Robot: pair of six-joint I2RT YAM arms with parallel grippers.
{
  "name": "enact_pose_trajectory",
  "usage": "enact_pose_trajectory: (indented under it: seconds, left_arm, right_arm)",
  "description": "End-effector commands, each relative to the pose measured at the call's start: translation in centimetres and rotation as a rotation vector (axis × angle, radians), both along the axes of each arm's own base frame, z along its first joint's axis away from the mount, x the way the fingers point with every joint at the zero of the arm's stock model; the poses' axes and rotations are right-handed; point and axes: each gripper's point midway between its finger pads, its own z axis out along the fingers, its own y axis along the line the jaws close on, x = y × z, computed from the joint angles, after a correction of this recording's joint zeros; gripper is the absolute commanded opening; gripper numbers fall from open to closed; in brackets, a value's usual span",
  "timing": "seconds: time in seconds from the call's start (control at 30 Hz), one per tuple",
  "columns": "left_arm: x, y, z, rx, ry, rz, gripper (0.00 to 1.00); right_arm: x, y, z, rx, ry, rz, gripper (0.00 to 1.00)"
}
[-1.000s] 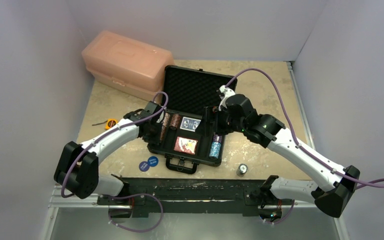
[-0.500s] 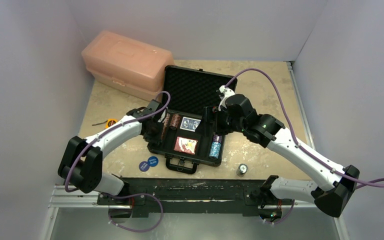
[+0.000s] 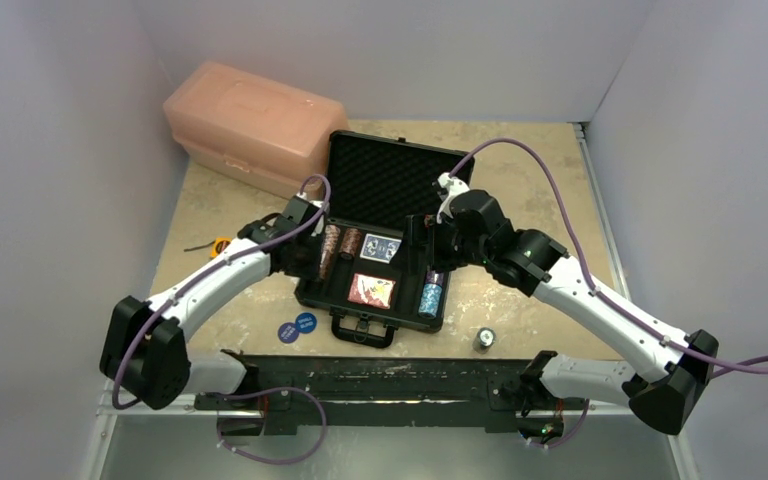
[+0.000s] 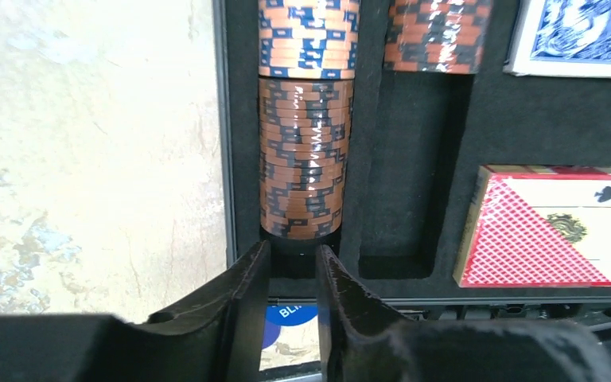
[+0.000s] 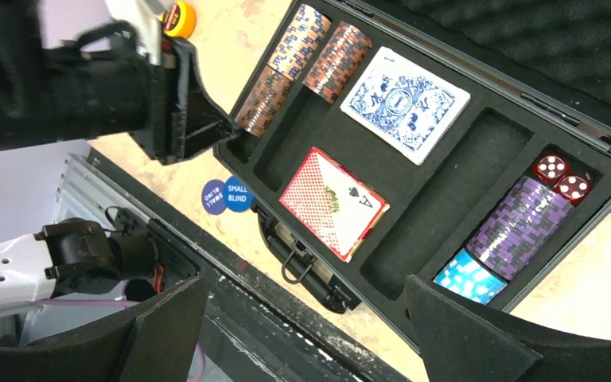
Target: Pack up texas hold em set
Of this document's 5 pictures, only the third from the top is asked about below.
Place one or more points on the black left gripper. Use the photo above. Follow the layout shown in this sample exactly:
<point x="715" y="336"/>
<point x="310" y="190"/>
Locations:
<point x="311" y="268"/>

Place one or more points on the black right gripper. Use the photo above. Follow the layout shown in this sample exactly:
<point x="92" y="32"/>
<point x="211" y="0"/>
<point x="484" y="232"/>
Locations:
<point x="425" y="241"/>

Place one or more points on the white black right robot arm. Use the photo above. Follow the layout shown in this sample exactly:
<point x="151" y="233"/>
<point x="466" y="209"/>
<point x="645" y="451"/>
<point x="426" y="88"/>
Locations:
<point x="663" y="370"/>

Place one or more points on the red card deck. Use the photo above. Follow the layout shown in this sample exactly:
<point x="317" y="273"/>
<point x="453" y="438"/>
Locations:
<point x="371" y="291"/>

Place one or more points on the yellow tape measure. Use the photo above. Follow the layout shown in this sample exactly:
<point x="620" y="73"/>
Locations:
<point x="214" y="247"/>

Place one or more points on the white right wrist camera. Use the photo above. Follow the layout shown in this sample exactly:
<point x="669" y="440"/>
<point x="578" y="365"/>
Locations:
<point x="449" y="187"/>

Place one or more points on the blue small blind button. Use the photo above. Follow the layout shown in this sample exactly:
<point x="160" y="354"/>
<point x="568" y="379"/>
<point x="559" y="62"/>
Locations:
<point x="306" y="322"/>

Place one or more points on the pink plastic storage box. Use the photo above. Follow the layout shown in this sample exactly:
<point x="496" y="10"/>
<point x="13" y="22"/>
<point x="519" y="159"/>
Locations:
<point x="261" y="132"/>

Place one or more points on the purple chip stack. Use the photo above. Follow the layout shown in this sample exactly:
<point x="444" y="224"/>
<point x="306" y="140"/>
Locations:
<point x="435" y="278"/>

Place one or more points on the blue card deck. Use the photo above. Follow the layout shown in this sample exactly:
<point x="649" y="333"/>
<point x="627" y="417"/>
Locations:
<point x="379" y="248"/>

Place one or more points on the orange brown chip stack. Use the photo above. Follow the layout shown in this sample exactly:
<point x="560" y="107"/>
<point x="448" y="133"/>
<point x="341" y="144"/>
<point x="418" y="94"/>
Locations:
<point x="331" y="236"/>

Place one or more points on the orange black 100 chip stack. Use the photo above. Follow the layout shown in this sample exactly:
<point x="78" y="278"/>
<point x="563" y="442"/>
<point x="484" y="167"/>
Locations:
<point x="324" y="265"/>

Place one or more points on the black poker carrying case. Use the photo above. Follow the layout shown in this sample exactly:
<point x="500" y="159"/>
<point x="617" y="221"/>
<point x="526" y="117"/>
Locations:
<point x="376" y="183"/>

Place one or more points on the green dark chip stack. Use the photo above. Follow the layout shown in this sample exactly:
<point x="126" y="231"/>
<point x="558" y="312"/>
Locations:
<point x="484" y="340"/>

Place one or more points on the pink blue 10 chip stack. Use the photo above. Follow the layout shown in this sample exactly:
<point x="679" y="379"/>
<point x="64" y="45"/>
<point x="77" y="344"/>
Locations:
<point x="350" y="243"/>

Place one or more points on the light blue chip stack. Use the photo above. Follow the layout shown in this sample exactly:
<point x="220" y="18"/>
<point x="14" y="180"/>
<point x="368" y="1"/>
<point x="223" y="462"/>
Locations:
<point x="430" y="300"/>

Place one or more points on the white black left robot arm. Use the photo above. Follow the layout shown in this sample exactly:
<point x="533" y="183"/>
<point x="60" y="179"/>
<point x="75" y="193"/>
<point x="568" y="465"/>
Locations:
<point x="145" y="352"/>

